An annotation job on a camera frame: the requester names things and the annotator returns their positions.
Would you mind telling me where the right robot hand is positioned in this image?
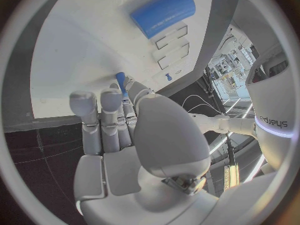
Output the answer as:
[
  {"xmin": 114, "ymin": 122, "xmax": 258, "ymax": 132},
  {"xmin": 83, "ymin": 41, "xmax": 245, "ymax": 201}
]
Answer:
[{"xmin": 68, "ymin": 75, "xmax": 220, "ymax": 225}]

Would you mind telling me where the blue peg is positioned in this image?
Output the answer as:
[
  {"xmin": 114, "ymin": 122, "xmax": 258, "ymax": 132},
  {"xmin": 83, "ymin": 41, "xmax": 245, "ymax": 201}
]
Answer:
[{"xmin": 115, "ymin": 71, "xmax": 130, "ymax": 101}]

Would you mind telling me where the white task board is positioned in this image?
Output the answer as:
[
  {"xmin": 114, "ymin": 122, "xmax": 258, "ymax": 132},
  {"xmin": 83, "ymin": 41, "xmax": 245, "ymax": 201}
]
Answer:
[{"xmin": 29, "ymin": 0, "xmax": 214, "ymax": 119}]

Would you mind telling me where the glowing light bar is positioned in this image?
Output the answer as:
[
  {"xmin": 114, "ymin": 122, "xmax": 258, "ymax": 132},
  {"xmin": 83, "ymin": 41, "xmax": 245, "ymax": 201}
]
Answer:
[{"xmin": 223, "ymin": 162, "xmax": 240, "ymax": 192}]

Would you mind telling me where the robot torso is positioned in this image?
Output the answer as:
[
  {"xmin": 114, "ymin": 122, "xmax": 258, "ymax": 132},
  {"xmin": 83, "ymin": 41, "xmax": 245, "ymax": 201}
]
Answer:
[{"xmin": 244, "ymin": 39, "xmax": 297, "ymax": 175}]

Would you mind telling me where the large blue cylinder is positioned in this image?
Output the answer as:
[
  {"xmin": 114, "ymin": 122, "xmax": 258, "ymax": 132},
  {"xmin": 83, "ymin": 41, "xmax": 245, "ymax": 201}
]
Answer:
[{"xmin": 129, "ymin": 0, "xmax": 197, "ymax": 40}]

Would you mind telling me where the white cable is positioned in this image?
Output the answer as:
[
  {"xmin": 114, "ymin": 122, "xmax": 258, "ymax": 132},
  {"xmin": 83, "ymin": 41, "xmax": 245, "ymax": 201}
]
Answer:
[
  {"xmin": 181, "ymin": 94, "xmax": 224, "ymax": 115},
  {"xmin": 186, "ymin": 103, "xmax": 227, "ymax": 116}
]

